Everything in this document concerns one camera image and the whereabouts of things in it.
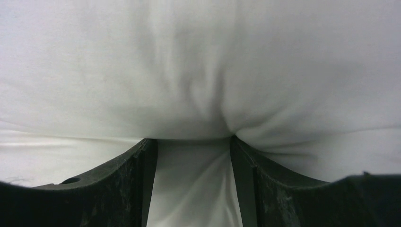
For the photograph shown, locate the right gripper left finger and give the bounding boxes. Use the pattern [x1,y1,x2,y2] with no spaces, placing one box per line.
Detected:
[0,139,158,227]

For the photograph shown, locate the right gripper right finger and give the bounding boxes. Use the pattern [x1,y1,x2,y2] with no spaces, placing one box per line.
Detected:
[230,137,401,227]

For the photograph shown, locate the white pillow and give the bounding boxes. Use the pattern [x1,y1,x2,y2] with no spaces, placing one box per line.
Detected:
[0,0,401,227]

